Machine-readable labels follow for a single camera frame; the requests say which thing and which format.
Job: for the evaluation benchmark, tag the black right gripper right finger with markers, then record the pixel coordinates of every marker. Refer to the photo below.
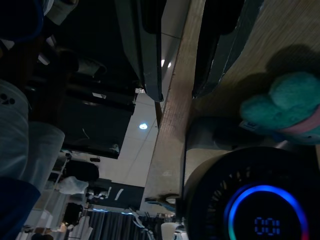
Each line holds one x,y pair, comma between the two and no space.
215,45

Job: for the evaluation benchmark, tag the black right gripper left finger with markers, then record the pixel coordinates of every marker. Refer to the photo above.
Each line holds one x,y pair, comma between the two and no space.
145,50

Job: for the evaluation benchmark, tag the black cabinet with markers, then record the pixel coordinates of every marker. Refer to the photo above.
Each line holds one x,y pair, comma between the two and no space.
95,117

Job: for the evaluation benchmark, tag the teal and pink plush toy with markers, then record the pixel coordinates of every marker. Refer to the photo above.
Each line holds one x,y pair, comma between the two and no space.
287,105

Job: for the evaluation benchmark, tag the black bag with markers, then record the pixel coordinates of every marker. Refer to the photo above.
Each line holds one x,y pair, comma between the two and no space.
82,170

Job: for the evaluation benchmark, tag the white plastic bag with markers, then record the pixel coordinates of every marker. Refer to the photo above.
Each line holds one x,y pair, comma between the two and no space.
73,185

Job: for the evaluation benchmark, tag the person in white trousers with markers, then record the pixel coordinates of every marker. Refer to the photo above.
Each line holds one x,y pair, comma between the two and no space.
17,140

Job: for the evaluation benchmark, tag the grey curtain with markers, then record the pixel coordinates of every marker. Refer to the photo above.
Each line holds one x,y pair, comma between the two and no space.
112,226

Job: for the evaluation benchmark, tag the blue fabric seat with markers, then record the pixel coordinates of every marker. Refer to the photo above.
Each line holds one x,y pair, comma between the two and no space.
15,210

